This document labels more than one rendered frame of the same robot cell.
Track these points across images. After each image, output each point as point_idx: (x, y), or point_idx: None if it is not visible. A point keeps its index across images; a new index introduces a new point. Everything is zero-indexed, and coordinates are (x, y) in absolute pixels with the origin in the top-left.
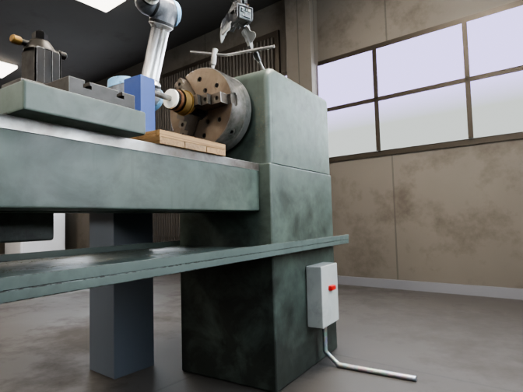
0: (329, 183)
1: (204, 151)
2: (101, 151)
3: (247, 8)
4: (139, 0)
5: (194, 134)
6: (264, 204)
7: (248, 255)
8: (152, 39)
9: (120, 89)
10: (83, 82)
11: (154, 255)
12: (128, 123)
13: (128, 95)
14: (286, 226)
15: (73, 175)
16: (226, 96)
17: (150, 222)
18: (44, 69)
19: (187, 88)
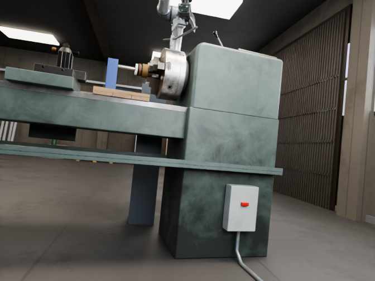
0: (275, 126)
1: (129, 98)
2: (55, 97)
3: (186, 5)
4: (158, 14)
5: (157, 90)
6: (185, 134)
7: (135, 160)
8: (172, 34)
9: None
10: (42, 64)
11: None
12: (61, 83)
13: (68, 69)
14: (203, 151)
15: (38, 107)
16: (164, 64)
17: (160, 143)
18: (61, 61)
19: (155, 62)
